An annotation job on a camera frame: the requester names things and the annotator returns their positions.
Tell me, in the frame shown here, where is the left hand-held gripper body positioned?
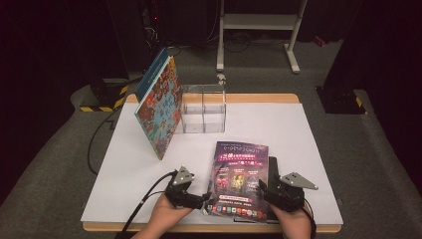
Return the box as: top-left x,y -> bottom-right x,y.
164,165 -> 197,211

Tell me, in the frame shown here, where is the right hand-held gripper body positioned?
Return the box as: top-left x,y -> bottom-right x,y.
264,171 -> 319,213

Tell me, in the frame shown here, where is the black hardcover notebook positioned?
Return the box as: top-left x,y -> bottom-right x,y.
233,155 -> 281,224

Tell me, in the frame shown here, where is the thin glossy magazine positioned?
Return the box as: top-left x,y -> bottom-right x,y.
202,140 -> 270,224

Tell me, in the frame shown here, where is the clear acrylic book rack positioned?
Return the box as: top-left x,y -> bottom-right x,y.
178,73 -> 228,134

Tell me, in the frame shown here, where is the teal picture book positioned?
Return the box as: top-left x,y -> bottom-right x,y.
133,55 -> 184,161

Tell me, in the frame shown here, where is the dark blue picture book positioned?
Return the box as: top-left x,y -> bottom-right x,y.
133,47 -> 171,104

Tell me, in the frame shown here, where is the person's left hand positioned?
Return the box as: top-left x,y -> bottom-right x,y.
148,194 -> 194,234

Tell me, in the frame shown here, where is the person's right hand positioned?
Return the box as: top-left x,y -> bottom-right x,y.
269,204 -> 314,238

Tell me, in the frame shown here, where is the wooden table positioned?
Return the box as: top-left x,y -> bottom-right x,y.
82,93 -> 342,233

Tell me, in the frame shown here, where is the black yellow striped stand base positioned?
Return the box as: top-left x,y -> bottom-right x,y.
79,77 -> 131,114

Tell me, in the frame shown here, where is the white metal stand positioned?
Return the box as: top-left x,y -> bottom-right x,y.
216,0 -> 309,75

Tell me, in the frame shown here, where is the left hand-held gripper cable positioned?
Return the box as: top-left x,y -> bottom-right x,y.
120,169 -> 179,235

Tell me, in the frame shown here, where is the hand-held gripper cable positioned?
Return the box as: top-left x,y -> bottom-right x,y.
120,169 -> 179,235
301,205 -> 317,239

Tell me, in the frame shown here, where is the right hand-held gripper cable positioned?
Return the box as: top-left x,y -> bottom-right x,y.
301,205 -> 317,239

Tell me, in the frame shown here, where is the black floor cable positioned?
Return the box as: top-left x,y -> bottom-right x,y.
87,77 -> 144,176

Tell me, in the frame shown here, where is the dark equipment with cables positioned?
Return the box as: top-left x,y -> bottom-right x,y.
140,0 -> 168,54

